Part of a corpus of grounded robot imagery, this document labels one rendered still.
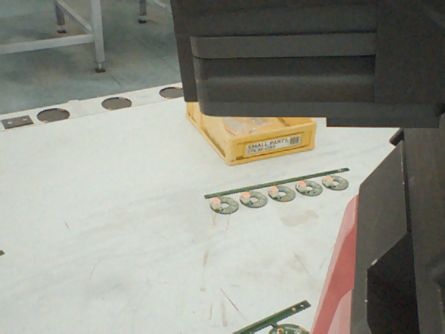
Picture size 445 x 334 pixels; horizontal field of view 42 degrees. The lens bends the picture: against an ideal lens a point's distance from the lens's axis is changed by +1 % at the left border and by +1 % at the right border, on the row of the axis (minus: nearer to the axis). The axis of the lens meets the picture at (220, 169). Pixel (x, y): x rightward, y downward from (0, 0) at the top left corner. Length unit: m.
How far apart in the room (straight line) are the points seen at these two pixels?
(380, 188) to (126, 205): 0.36
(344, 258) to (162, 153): 0.42
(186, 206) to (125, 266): 0.09
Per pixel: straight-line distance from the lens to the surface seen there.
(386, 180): 0.17
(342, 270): 0.18
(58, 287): 0.43
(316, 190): 0.53
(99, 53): 2.75
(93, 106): 0.70
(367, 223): 0.16
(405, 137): 0.18
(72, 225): 0.49
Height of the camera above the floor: 1.04
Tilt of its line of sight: 31 degrees down
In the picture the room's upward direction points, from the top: 3 degrees clockwise
